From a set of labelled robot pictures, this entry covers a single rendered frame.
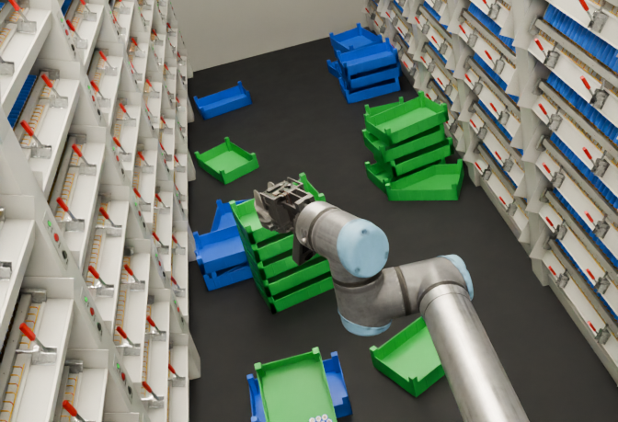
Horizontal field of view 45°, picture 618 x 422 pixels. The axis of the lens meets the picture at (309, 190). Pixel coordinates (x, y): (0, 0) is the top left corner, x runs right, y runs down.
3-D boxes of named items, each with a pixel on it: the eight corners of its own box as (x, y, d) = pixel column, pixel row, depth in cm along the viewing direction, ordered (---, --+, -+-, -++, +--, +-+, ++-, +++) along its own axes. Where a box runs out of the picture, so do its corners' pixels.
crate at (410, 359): (438, 316, 258) (434, 299, 254) (483, 344, 243) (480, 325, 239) (372, 366, 246) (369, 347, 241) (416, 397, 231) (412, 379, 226)
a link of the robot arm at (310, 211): (352, 239, 140) (312, 265, 136) (337, 232, 144) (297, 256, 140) (341, 198, 136) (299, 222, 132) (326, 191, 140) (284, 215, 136)
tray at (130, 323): (149, 265, 233) (152, 227, 226) (139, 412, 181) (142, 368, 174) (81, 262, 229) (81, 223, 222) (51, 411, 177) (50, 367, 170)
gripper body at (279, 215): (287, 175, 149) (323, 190, 139) (299, 211, 152) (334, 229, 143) (256, 192, 145) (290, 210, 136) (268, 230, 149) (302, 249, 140)
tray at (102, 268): (128, 213, 223) (130, 172, 216) (110, 353, 171) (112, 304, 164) (56, 210, 219) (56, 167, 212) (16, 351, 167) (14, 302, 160)
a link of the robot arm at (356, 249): (355, 291, 126) (345, 240, 122) (313, 267, 136) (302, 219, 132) (397, 268, 131) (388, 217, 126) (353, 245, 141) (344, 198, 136)
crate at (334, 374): (341, 368, 248) (336, 350, 244) (352, 414, 230) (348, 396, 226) (252, 392, 247) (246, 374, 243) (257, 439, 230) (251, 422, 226)
